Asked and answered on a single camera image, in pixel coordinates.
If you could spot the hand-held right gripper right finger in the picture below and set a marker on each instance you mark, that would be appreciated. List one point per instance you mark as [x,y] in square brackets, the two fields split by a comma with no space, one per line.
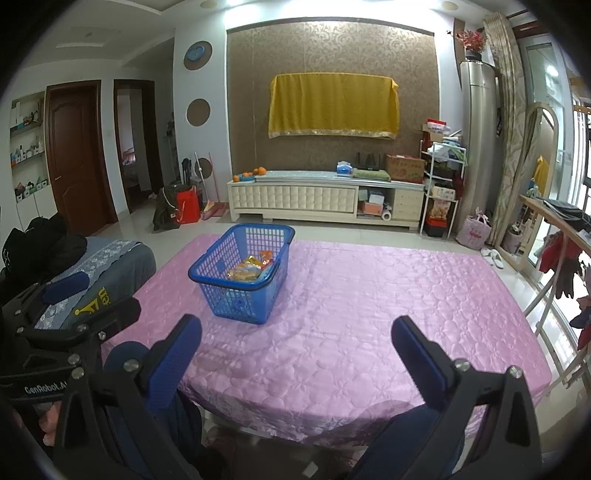
[418,360]

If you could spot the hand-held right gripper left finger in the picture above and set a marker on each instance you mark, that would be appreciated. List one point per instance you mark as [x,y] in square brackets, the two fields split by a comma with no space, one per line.
[178,350]

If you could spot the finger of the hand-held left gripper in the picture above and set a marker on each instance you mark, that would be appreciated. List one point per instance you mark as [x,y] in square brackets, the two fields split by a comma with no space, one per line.
[64,288]
[115,316]

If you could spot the blue plastic basket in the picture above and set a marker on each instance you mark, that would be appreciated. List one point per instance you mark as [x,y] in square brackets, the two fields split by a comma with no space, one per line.
[231,282]

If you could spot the yellow snack packet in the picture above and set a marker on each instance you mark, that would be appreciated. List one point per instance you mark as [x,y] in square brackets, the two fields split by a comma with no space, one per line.
[242,272]

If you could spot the orange candy packet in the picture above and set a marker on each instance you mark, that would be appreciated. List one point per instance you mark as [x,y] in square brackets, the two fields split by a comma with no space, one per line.
[266,256]

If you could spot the person's left hand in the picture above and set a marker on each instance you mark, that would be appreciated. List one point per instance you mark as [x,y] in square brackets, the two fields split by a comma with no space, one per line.
[48,422]

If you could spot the person's dark blue trousers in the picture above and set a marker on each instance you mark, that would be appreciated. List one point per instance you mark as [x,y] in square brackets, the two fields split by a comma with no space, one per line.
[124,355]

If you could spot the black jacket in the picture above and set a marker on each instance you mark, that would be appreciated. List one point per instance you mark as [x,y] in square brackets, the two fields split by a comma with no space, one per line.
[41,249]

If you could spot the grey embroidered chair cover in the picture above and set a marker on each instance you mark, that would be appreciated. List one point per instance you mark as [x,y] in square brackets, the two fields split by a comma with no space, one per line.
[115,267]

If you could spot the pink quilted tablecloth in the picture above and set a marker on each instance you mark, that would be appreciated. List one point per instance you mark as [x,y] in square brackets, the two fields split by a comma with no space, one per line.
[351,300]

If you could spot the black bag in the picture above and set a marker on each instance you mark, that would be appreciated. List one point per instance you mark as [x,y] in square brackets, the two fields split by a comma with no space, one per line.
[164,210]

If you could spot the white slipper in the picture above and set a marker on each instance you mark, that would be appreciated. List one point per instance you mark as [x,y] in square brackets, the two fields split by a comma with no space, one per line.
[497,262]
[488,253]

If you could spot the red bag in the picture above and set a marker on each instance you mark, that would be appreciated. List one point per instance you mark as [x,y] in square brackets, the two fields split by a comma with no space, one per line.
[188,207]

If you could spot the brown wooden door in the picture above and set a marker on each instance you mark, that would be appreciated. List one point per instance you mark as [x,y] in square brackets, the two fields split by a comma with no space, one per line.
[78,152]

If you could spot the pink bag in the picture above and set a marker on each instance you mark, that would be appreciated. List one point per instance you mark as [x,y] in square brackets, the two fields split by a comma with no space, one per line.
[475,233]

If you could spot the pink broom with dustpan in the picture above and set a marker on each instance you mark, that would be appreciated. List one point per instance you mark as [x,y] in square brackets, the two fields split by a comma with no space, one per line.
[213,211]

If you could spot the white paper roll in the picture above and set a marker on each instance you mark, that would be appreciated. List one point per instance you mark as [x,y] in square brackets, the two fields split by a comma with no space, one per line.
[386,214]

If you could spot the printed yellow snack carton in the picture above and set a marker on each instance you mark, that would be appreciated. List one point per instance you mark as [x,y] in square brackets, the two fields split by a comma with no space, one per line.
[436,210]

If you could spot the orange flat box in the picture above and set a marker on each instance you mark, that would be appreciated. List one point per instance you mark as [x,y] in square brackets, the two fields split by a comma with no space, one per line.
[369,207]

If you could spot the white mop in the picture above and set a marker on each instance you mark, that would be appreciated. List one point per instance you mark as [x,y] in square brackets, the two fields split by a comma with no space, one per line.
[200,175]

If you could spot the white metal rack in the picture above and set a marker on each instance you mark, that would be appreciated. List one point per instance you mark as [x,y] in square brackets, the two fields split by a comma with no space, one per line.
[422,194]

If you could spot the blue white small box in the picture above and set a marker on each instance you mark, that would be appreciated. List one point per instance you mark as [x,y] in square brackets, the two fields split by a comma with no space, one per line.
[374,197]

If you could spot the hanging clothes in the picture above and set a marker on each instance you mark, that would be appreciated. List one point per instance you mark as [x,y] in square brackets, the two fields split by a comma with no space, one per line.
[558,258]

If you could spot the green folded cushion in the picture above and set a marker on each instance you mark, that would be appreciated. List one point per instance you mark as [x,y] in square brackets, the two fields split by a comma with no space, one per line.
[369,174]

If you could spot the brown cardboard box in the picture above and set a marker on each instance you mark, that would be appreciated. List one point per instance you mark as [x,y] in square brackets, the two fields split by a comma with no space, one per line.
[405,168]

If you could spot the cream TV cabinet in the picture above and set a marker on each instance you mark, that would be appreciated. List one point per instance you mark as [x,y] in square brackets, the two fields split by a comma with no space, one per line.
[295,196]

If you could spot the black electronic device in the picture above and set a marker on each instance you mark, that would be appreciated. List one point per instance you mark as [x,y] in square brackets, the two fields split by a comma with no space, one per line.
[369,161]

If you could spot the blue tissue box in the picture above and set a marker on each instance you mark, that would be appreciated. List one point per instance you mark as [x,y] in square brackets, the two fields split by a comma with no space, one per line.
[343,168]

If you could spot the silver standing air conditioner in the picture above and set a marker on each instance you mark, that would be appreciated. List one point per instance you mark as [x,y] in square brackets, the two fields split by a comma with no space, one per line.
[480,138]

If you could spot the patterned beige curtain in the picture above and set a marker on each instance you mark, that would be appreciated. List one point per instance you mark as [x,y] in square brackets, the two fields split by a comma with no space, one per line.
[508,115]

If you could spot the red artificial flowers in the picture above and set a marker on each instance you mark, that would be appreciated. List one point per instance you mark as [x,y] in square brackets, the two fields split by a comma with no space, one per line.
[473,40]

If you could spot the wall niche shelf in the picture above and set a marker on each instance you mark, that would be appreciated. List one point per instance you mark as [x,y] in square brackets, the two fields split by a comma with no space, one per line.
[27,152]

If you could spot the blue wall plate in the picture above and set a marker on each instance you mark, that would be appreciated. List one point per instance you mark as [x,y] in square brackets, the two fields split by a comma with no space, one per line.
[196,50]

